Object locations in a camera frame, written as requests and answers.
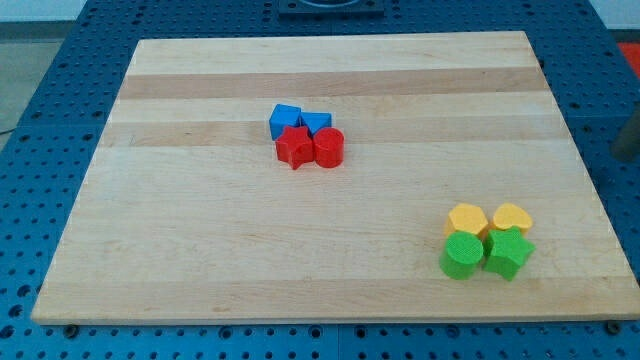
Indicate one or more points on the green star block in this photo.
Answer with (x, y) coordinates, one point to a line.
(506, 252)

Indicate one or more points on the red star block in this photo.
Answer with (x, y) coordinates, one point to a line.
(295, 146)

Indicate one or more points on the red cylinder block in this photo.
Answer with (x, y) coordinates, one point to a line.
(329, 147)

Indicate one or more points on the blue triangle block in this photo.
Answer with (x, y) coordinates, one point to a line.
(315, 121)

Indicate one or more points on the blue cube block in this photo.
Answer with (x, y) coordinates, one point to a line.
(283, 115)

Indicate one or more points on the wooden board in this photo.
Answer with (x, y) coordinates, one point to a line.
(186, 216)

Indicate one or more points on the yellow hexagon block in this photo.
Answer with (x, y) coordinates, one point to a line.
(466, 218)

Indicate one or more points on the green cylinder block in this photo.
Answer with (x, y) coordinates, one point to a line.
(461, 255)

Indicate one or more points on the yellow heart block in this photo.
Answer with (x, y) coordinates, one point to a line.
(509, 215)

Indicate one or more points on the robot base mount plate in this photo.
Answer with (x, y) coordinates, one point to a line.
(312, 8)

